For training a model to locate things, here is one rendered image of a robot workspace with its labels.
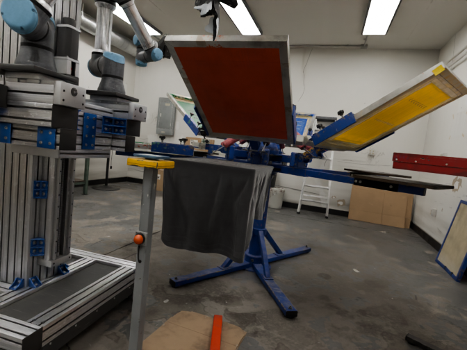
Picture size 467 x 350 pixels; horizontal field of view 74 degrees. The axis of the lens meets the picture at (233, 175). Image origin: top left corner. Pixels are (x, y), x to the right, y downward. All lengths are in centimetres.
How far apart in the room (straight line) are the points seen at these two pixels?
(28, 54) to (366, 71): 540
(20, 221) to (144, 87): 572
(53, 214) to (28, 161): 28
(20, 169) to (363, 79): 540
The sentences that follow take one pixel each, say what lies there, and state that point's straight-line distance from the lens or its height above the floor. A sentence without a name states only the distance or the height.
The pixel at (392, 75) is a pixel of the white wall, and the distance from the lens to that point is 618.
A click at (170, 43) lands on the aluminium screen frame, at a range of 161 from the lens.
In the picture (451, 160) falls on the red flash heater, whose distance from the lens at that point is 185.
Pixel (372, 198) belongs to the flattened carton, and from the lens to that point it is 592.
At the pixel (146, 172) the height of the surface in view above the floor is 90.
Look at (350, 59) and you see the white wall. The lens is 619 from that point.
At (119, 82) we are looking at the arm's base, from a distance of 191.
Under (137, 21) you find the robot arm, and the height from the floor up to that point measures 170.
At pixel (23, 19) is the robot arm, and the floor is 140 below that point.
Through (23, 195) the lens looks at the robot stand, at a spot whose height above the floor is 69.
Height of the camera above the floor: 103
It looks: 5 degrees down
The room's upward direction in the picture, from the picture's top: 6 degrees clockwise
